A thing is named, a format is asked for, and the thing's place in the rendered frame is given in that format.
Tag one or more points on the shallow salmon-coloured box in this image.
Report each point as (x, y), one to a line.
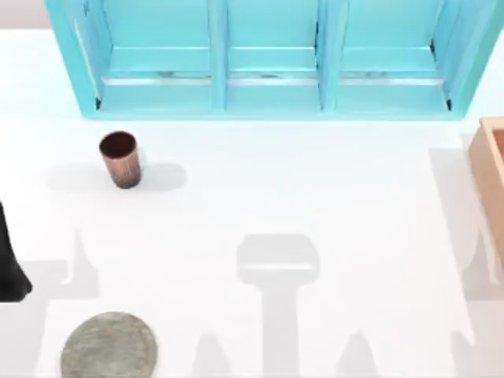
(486, 173)

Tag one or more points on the copper brown cup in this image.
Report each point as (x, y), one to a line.
(123, 167)

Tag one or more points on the round grey coaster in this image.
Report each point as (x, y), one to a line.
(110, 348)

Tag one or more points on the light blue rack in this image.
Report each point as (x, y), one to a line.
(271, 59)

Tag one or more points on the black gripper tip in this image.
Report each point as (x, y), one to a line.
(8, 267)

